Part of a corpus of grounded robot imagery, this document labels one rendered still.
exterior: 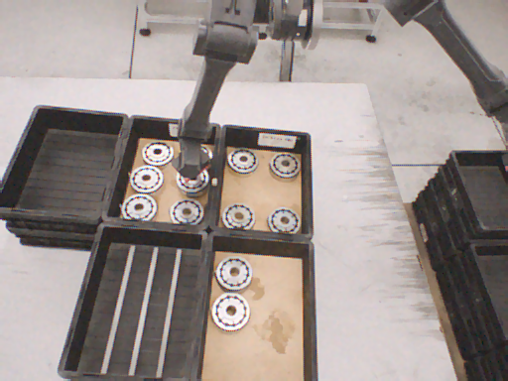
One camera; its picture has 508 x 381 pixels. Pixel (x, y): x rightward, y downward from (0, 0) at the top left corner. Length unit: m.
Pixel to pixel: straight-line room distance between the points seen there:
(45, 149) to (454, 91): 2.68
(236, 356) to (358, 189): 0.79
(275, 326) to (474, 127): 2.30
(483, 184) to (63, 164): 1.75
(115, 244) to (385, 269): 0.87
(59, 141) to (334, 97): 1.11
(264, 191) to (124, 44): 2.06
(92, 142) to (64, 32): 1.92
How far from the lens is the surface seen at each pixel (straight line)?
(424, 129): 3.00
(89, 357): 1.23
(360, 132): 1.82
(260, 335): 1.21
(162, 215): 1.34
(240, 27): 0.80
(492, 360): 1.98
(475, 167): 2.24
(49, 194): 1.46
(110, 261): 1.30
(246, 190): 1.39
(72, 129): 1.59
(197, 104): 0.98
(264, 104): 1.82
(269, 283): 1.25
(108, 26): 3.39
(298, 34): 1.48
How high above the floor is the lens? 2.00
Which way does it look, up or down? 57 degrees down
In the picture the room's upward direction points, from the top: 10 degrees clockwise
